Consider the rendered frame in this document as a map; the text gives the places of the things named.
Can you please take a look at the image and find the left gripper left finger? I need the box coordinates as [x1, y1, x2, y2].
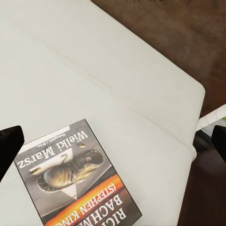
[0, 125, 24, 182]

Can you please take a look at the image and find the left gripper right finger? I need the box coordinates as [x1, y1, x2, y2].
[211, 125, 226, 163]

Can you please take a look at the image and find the hardback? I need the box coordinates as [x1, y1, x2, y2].
[14, 119, 142, 226]

